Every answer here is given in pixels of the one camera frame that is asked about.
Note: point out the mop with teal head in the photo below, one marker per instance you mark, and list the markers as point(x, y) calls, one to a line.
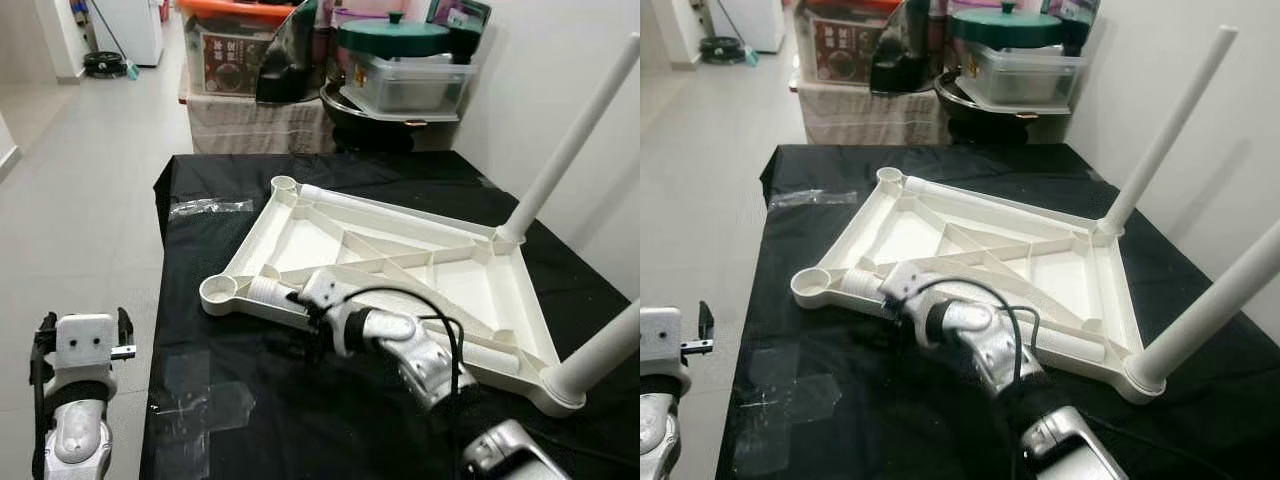
point(750, 58)
point(130, 70)

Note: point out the white plastic table top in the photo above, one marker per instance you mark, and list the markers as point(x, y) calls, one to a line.
point(900, 235)
point(300, 245)

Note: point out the pink plastic box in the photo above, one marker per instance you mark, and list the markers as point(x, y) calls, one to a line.
point(990, 6)
point(370, 10)

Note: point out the black tablecloth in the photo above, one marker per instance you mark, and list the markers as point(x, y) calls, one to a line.
point(350, 430)
point(950, 430)

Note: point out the black printed carton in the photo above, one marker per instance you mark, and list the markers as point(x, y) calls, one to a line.
point(465, 25)
point(1075, 22)

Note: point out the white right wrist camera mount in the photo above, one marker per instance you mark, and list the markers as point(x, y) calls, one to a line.
point(910, 280)
point(325, 288)

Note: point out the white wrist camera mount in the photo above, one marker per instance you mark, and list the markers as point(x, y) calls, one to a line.
point(658, 340)
point(325, 288)
point(910, 280)
point(85, 345)

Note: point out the small grey tape piece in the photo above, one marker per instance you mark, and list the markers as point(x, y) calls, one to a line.
point(488, 183)
point(1095, 175)

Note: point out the crumpled clear tape piece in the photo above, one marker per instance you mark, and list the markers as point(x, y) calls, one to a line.
point(790, 400)
point(200, 400)

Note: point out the beige patterned cloth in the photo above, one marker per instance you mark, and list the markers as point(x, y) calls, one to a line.
point(860, 115)
point(250, 125)

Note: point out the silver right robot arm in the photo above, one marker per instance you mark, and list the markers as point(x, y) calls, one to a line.
point(1000, 360)
point(420, 360)

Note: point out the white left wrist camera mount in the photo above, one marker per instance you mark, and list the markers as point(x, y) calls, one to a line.
point(658, 340)
point(85, 345)

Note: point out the dark green round lid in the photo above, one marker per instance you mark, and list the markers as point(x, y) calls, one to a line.
point(1010, 28)
point(395, 38)

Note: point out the white tall appliance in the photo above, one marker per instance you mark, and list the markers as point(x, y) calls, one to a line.
point(755, 25)
point(135, 30)

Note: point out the shiny black plastic bag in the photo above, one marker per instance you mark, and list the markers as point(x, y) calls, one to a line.
point(290, 60)
point(905, 55)

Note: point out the clear lidded plastic container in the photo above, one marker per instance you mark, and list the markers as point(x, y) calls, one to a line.
point(410, 85)
point(1025, 75)

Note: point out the clear plastic bag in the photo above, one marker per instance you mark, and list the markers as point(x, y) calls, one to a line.
point(210, 208)
point(810, 198)

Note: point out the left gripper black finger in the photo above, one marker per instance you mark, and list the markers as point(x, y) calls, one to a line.
point(45, 330)
point(706, 320)
point(126, 325)

